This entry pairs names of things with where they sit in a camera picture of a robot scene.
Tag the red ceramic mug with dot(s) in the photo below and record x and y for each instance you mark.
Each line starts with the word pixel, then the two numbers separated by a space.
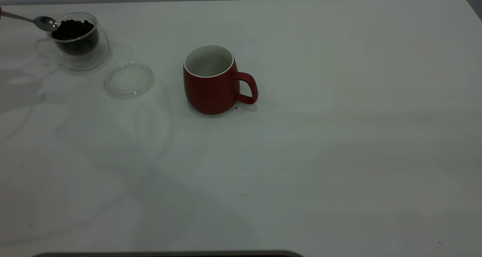
pixel 211 93

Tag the clear round glass lid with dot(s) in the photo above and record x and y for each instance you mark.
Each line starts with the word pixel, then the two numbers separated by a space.
pixel 128 80

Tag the dark coffee beans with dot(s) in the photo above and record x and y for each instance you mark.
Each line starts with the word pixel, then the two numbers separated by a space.
pixel 75 35

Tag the clear double-wall glass cup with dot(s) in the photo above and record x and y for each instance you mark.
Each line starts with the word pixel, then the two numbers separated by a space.
pixel 84 61

